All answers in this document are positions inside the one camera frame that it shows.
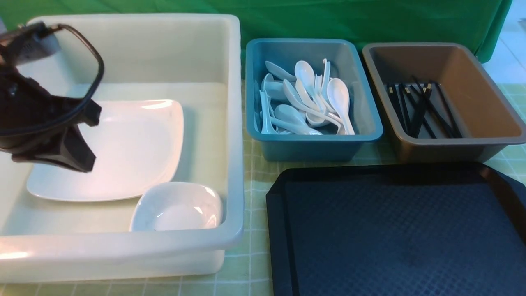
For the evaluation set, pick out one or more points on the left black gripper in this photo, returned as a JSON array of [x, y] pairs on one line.
[[26, 106]]

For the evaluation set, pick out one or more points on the small white bowl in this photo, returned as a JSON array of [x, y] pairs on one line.
[[175, 206]]

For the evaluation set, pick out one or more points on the black chopstick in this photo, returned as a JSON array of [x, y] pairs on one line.
[[453, 123], [394, 98], [420, 109]]

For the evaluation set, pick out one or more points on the green backdrop cloth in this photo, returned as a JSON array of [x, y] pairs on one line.
[[308, 20]]

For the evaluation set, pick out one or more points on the black serving tray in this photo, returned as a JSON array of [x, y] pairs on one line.
[[448, 229]]

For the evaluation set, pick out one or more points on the large white plastic tub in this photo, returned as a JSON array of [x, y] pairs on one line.
[[54, 241]]

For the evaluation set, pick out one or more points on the teal plastic bin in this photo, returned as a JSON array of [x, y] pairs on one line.
[[269, 62]]

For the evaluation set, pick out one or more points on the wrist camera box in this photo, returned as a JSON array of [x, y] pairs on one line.
[[28, 43]]

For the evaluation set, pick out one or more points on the brown plastic bin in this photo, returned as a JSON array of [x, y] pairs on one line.
[[486, 119]]

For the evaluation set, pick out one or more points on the white soup spoon in bin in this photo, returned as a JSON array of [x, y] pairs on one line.
[[338, 95], [305, 73], [293, 117]]

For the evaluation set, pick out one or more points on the large white rectangular plate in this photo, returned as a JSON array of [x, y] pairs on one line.
[[137, 145]]

